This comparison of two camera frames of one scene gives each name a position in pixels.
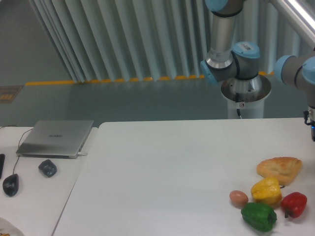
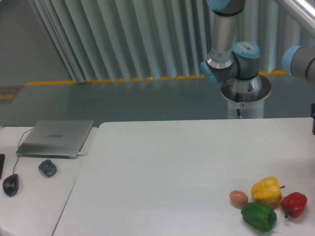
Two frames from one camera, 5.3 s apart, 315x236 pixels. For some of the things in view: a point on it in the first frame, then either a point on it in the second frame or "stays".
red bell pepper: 294,204 stays
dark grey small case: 48,168 stays
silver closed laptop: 55,139 stays
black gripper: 312,124 → 312,114
